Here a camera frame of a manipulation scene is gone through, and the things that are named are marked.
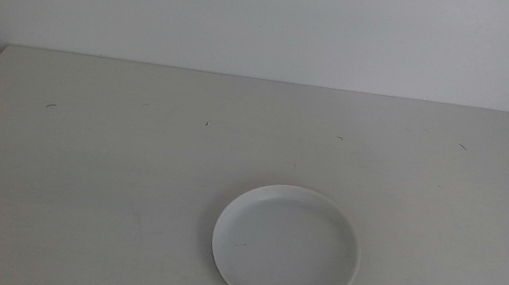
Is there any white shallow bowl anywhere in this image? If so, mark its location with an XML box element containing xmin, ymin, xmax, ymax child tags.
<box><xmin>205</xmin><ymin>174</ymin><xmax>371</xmax><ymax>285</ymax></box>

